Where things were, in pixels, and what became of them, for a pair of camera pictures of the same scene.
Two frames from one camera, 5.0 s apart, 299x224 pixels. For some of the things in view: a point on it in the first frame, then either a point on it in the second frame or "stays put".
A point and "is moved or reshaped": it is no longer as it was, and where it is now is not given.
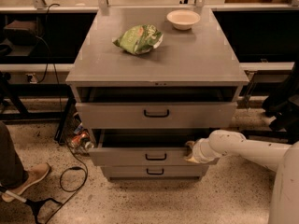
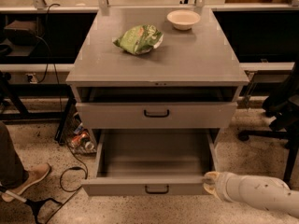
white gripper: x=196 y=152 to x=222 y=185
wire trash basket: x=77 y=136 stays put
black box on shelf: x=21 y=33 stays put
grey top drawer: x=154 y=115 stays put
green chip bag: x=140 y=38 stays put
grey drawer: x=121 y=147 is moved or reshaped
